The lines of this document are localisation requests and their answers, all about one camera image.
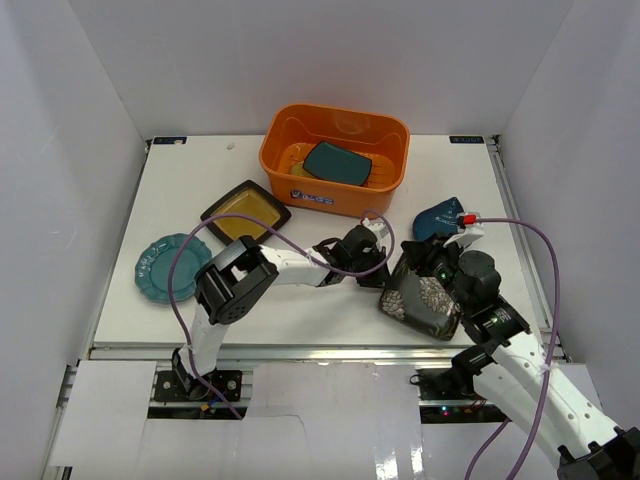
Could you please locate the orange plastic bin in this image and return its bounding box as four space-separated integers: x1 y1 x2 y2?
259 103 410 217

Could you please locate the amber square plate black rim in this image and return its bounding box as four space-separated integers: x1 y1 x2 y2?
200 180 291 245

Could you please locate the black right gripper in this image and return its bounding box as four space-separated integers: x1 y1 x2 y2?
401 232 472 313

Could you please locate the teal round scalloped plate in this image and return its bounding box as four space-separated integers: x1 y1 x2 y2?
134 233 212 305

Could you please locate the small yellow square dish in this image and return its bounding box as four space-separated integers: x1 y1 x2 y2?
289 162 314 178

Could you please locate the black floral square plate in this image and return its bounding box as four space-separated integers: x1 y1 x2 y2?
378 254 462 341

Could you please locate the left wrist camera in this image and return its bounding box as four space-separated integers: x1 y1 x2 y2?
360 217 390 242

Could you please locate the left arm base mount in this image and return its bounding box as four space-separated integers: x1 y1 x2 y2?
149 349 246 420

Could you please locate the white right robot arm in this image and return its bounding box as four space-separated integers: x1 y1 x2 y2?
402 236 639 479

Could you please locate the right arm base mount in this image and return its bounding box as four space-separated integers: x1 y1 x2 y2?
409 364 506 425

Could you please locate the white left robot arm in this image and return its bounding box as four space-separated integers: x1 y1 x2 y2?
172 219 394 401

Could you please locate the blue leaf-shaped plate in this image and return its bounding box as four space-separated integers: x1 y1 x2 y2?
412 197 464 241

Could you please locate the dark teal square plate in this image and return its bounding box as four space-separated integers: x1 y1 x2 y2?
302 142 373 187

